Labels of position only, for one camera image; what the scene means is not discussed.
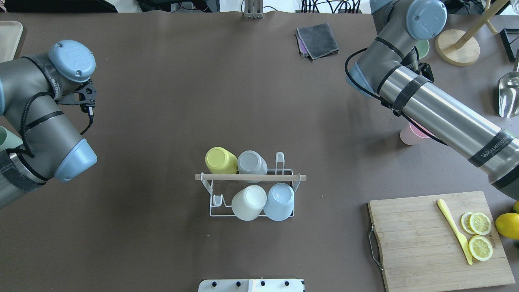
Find white wire cup holder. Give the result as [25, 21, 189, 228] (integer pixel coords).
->
[195, 151, 307, 221]

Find metal scoop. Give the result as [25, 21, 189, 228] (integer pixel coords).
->
[498, 56, 519, 118]

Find beige tray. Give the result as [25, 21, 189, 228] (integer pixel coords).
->
[0, 21, 24, 63]

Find white plastic cup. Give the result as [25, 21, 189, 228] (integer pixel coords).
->
[231, 185, 267, 221]

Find green bowl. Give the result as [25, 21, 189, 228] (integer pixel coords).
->
[415, 39, 430, 60]

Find aluminium frame post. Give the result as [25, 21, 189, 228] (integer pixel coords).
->
[243, 0, 264, 19]

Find white camera pole base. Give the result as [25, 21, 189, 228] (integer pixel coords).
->
[198, 278, 305, 292]

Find yellow plastic knife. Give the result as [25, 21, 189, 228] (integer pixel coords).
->
[436, 198, 473, 265]

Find wooden cutting board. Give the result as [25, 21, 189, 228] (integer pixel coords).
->
[368, 191, 516, 292]

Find grey plastic cup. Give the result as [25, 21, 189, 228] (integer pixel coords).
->
[237, 150, 268, 174]

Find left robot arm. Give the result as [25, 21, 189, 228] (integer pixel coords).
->
[0, 39, 98, 207]

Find light blue plastic cup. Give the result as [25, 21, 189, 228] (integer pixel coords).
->
[263, 183, 295, 221]

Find pink plastic cup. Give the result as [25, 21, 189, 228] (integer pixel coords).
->
[400, 122, 432, 146]

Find teal green plastic cup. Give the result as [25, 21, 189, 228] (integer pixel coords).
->
[0, 126, 23, 151]

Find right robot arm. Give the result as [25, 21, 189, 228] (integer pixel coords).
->
[345, 0, 519, 200]

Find grey folded cloth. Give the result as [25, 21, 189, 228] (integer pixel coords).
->
[296, 22, 339, 60]

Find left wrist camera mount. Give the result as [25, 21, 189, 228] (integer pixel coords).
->
[56, 78, 97, 118]

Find yellow plastic cup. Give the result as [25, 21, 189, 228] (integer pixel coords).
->
[205, 147, 238, 174]

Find wooden mug tree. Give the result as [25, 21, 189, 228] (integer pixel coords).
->
[435, 0, 510, 67]

